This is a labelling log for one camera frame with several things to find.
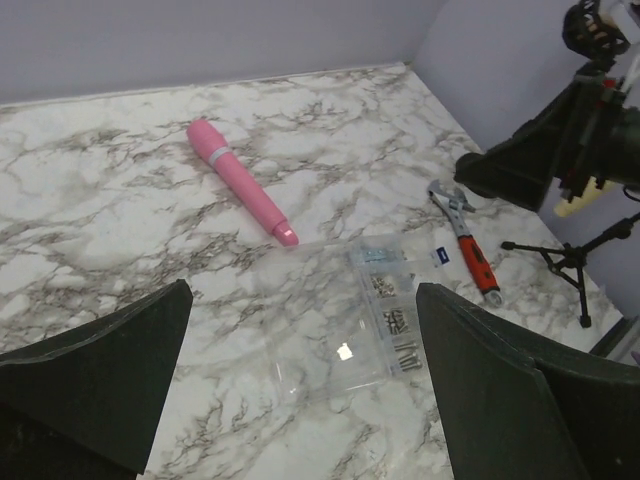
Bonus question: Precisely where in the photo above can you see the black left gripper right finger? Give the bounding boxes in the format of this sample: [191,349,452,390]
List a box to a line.
[416,283,639,479]

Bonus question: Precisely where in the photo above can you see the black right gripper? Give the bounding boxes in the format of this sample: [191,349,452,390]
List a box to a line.
[454,73,625,210]

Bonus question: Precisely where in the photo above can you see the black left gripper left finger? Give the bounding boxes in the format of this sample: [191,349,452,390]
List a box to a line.
[1,280,193,479]

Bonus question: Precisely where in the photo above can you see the yellow toy microphone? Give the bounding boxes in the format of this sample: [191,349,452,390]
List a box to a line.
[554,177,617,218]

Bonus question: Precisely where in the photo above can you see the black tripod stand shock mount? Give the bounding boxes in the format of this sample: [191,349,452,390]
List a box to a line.
[500,213,639,328]

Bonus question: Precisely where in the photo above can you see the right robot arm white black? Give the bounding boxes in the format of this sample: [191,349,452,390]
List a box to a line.
[454,70,639,211]

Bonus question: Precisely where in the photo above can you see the beige pink toy microphone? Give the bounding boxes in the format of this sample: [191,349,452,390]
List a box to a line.
[600,1,639,32]

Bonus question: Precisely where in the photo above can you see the clear plastic screw box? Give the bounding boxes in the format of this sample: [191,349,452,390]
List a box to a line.
[254,233,448,404]

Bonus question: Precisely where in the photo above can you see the orange handled adjustable wrench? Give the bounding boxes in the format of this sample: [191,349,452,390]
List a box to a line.
[427,180,503,308]

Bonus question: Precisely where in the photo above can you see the black stand with shock mount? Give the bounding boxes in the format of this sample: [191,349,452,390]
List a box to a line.
[562,0,631,73]

